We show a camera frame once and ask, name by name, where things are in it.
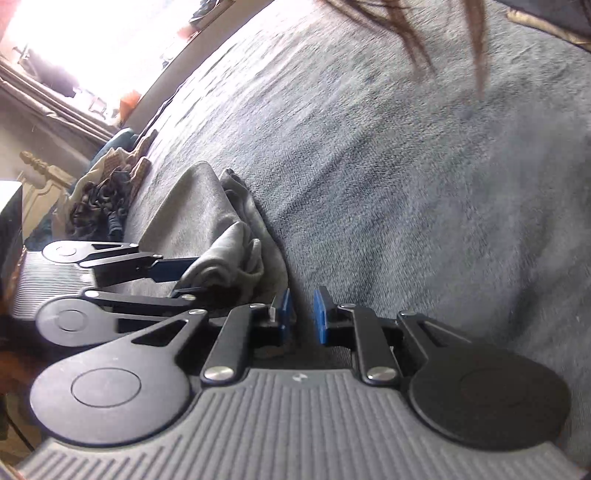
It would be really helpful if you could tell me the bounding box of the grey sweatshirt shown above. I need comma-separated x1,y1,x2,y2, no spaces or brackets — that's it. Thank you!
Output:
124,162,287,303

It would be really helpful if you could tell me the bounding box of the black white plaid shirt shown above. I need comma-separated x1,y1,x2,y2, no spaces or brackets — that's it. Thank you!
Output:
66,167,131,242

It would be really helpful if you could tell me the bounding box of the white cream garment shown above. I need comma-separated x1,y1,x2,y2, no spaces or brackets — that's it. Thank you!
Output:
52,147,130,236

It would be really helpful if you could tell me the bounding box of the cream carved headboard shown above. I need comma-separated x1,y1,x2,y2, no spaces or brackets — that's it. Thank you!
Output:
17,151,76,239

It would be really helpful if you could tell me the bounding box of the beige checked garment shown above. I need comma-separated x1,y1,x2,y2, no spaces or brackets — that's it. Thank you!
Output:
128,130,158,203

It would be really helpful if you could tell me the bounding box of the teal blue duvet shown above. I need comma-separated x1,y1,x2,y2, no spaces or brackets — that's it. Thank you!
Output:
90,128,138,165

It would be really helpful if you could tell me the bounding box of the orange bag on sill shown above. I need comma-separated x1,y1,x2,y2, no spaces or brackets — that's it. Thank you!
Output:
119,90,141,124

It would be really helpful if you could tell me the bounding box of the grey bed sheet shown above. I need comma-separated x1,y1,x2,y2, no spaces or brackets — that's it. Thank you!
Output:
125,1,590,466

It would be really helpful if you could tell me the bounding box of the grey window curtain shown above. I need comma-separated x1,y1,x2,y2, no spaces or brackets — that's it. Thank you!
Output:
1,59,119,145

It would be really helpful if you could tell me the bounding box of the coat on rack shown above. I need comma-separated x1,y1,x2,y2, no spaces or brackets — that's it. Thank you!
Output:
27,49,78,98

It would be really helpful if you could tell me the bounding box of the person's brown hair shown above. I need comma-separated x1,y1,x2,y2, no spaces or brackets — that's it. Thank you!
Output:
324,0,489,93

